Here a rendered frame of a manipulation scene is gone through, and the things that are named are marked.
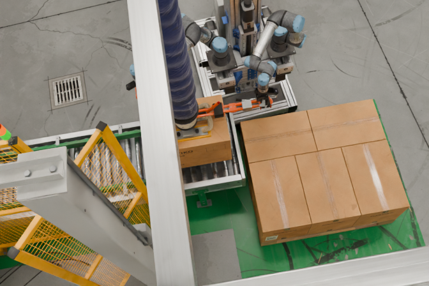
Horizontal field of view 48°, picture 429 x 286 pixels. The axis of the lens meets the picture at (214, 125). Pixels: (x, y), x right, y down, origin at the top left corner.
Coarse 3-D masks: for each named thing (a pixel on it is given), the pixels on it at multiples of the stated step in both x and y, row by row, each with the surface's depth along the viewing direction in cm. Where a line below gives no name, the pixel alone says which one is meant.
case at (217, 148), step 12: (216, 96) 373; (204, 120) 365; (216, 120) 364; (216, 132) 360; (228, 132) 360; (180, 144) 358; (192, 144) 357; (204, 144) 357; (216, 144) 360; (228, 144) 364; (180, 156) 370; (192, 156) 374; (204, 156) 378; (216, 156) 382; (228, 156) 386
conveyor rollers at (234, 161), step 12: (228, 120) 424; (96, 144) 421; (108, 168) 411; (120, 168) 411; (192, 168) 406; (204, 168) 406; (216, 168) 406; (96, 180) 407; (108, 180) 406; (192, 180) 402; (204, 180) 401; (108, 192) 402
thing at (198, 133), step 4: (196, 128) 360; (200, 128) 360; (176, 132) 360; (180, 132) 359; (196, 132) 357; (200, 132) 358; (208, 132) 359; (180, 136) 358; (188, 136) 358; (192, 136) 357; (196, 136) 357; (200, 136) 358; (204, 136) 357; (208, 136) 357; (180, 140) 357; (184, 140) 358
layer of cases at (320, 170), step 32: (256, 128) 419; (288, 128) 417; (320, 128) 415; (352, 128) 413; (256, 160) 406; (288, 160) 404; (320, 160) 403; (352, 160) 401; (384, 160) 399; (256, 192) 394; (288, 192) 393; (320, 192) 391; (352, 192) 389; (384, 192) 388; (288, 224) 382; (320, 224) 387; (352, 224) 408
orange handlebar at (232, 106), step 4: (252, 100) 354; (256, 100) 354; (272, 100) 353; (232, 104) 353; (236, 104) 354; (240, 104) 354; (208, 108) 354; (224, 108) 354; (232, 108) 352; (236, 108) 352; (240, 108) 352; (252, 108) 353; (212, 112) 352; (200, 116) 352; (204, 116) 353
